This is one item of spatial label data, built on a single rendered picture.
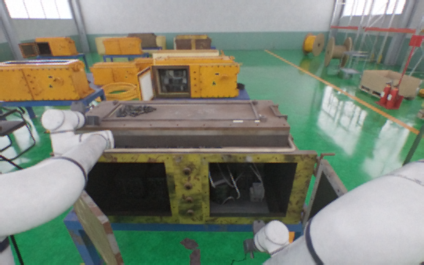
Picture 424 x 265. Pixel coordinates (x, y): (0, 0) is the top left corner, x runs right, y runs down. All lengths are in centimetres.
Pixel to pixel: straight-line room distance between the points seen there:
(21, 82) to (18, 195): 454
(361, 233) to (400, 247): 4
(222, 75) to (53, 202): 342
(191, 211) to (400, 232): 124
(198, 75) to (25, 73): 299
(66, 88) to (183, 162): 360
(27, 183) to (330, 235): 53
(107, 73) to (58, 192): 728
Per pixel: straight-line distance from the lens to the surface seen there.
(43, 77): 474
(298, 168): 134
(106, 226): 97
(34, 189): 52
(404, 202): 39
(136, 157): 128
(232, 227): 166
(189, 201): 141
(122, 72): 755
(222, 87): 384
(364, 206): 38
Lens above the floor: 189
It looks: 28 degrees down
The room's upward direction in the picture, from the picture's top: 1 degrees counter-clockwise
